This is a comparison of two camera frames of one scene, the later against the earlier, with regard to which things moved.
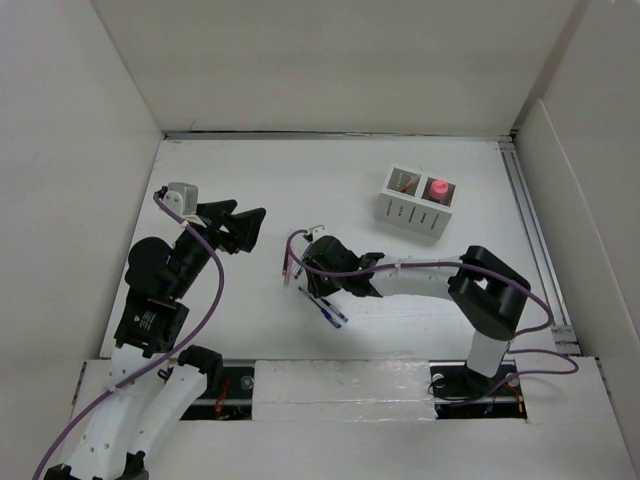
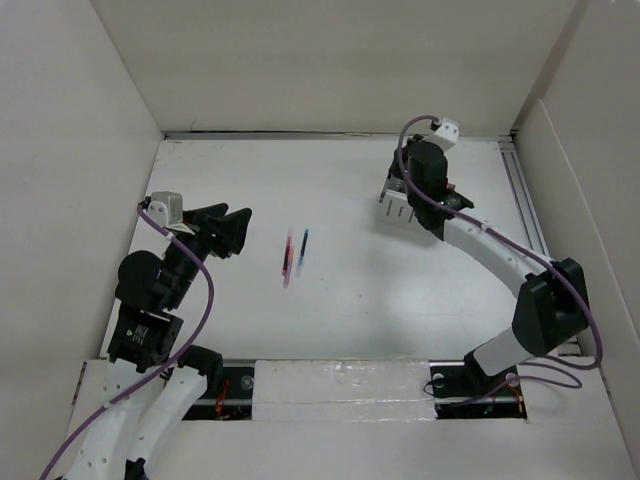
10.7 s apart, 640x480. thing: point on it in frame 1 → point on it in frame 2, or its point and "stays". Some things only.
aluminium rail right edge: [564, 331] stays
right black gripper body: [326, 285] → [406, 155]
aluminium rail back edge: [392, 135] stays
